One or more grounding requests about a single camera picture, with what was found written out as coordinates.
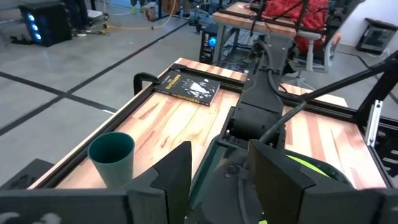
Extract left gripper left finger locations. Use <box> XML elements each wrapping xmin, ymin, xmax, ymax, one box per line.
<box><xmin>126</xmin><ymin>141</ymin><xmax>193</xmax><ymax>224</ymax></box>

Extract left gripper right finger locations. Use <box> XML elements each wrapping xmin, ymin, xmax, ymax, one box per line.
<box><xmin>248</xmin><ymin>139</ymin><xmax>317</xmax><ymax>224</ymax></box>

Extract lime green plate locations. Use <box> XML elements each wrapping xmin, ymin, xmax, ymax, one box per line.
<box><xmin>257</xmin><ymin>154</ymin><xmax>331</xmax><ymax>224</ymax></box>

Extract dark green tray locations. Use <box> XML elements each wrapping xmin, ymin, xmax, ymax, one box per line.
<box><xmin>188</xmin><ymin>135</ymin><xmax>357</xmax><ymax>224</ymax></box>

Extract dark green cup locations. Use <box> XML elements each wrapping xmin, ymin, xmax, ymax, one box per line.
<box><xmin>87</xmin><ymin>131</ymin><xmax>136</xmax><ymax>190</ymax></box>

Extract black paperback book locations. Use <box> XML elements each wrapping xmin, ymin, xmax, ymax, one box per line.
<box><xmin>154</xmin><ymin>70</ymin><xmax>221</xmax><ymax>107</ymax></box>

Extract black clamp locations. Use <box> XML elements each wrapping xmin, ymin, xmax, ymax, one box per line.
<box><xmin>133</xmin><ymin>72</ymin><xmax>162</xmax><ymax>96</ymax></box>

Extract black computer tower blue fan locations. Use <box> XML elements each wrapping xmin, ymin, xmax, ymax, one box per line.
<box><xmin>198</xmin><ymin>29</ymin><xmax>219</xmax><ymax>65</ymax></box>

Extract white office chair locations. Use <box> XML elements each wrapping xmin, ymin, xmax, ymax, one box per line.
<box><xmin>294</xmin><ymin>30</ymin><xmax>341</xmax><ymax>73</ymax></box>

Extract wooden workbench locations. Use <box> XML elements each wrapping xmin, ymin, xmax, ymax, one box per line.
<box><xmin>212</xmin><ymin>1</ymin><xmax>327</xmax><ymax>40</ymax></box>

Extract person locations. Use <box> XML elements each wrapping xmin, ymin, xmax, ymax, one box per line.
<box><xmin>63</xmin><ymin>0</ymin><xmax>93</xmax><ymax>37</ymax></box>
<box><xmin>262</xmin><ymin>0</ymin><xmax>330</xmax><ymax>54</ymax></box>

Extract black glass-front box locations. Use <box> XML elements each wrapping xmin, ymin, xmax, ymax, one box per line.
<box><xmin>355</xmin><ymin>17</ymin><xmax>398</xmax><ymax>56</ymax></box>

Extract black computer tower blue lights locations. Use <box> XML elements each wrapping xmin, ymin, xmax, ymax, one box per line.
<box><xmin>17</xmin><ymin>2</ymin><xmax>73</xmax><ymax>48</ymax></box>

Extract black aluminium table frame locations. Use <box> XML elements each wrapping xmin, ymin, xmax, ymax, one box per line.
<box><xmin>29</xmin><ymin>51</ymin><xmax>398</xmax><ymax>190</ymax></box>

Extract silver metal bracket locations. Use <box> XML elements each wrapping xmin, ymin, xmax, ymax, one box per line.
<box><xmin>365</xmin><ymin>99</ymin><xmax>384</xmax><ymax>147</ymax></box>

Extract yellow floor cable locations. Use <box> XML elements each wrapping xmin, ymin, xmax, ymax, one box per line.
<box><xmin>105</xmin><ymin>0</ymin><xmax>180</xmax><ymax>31</ymax></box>

